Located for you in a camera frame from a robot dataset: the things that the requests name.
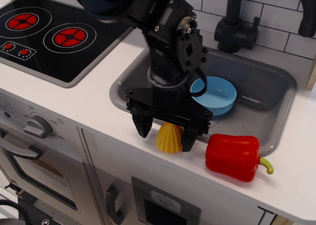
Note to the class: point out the grey dishwasher door handle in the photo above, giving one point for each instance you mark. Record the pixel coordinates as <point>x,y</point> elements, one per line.
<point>114,215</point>

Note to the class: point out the grey oven door handle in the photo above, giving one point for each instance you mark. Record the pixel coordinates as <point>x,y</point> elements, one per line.
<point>18,148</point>

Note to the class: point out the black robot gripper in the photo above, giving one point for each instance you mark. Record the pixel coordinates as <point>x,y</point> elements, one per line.
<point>176,107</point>

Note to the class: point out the grey oven knob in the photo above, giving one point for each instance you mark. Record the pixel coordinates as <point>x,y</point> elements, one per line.
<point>38,127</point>

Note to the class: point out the dark grey toy faucet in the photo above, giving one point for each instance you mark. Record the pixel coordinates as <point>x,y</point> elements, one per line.
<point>232,34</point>

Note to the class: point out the blue plastic bowl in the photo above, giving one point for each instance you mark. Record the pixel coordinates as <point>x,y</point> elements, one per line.
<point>219,97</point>

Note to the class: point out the black toy stovetop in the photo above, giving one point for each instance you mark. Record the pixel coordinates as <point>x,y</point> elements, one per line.
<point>55,42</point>

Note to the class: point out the oven door window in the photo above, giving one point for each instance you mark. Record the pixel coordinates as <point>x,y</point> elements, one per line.
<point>46,177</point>

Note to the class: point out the red toy bell pepper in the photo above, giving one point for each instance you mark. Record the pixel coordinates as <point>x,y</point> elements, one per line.
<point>235,156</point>

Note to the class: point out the yellow toy corn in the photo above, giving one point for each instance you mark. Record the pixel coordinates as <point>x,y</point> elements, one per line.
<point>169,138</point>

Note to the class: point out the grey dishwasher panel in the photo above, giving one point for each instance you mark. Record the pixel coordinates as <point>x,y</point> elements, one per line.
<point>157,207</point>

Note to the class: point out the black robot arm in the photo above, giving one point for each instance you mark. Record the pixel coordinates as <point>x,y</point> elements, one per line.
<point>176,51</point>

